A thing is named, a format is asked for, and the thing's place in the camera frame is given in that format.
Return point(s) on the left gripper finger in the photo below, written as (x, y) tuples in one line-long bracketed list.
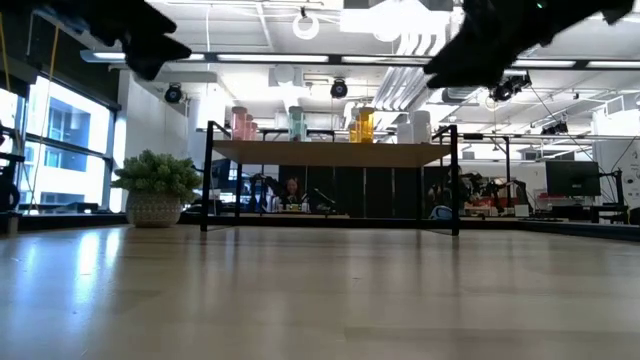
[(155, 55), (157, 20)]

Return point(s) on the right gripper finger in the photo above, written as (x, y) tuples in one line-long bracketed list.
[(465, 57), (470, 81)]

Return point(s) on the clear pill bottle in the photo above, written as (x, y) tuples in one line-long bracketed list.
[(421, 127)]

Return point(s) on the white opaque pill bottle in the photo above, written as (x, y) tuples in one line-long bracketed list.
[(403, 134)]

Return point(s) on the small orange pill bottle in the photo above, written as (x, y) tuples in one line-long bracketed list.
[(367, 127)]

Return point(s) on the pink pill bottle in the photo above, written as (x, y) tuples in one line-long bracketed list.
[(249, 129), (255, 132)]

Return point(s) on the black background robot arm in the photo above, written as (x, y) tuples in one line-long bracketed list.
[(262, 190), (505, 192)]

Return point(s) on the black ceiling spotlights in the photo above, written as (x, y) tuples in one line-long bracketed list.
[(510, 87), (555, 128)]

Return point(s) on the long ceiling light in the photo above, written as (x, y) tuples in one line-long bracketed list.
[(550, 63), (260, 58)]

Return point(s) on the black computer monitor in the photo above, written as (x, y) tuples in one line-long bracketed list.
[(572, 177)]

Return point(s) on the green potted plant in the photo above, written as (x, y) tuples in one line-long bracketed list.
[(152, 210)]

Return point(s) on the person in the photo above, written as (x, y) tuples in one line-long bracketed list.
[(291, 192)]

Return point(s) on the silver ventilation duct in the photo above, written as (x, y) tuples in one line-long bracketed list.
[(400, 90)]

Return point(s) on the wooden shelf black metal frame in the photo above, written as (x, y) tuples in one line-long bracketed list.
[(330, 154)]

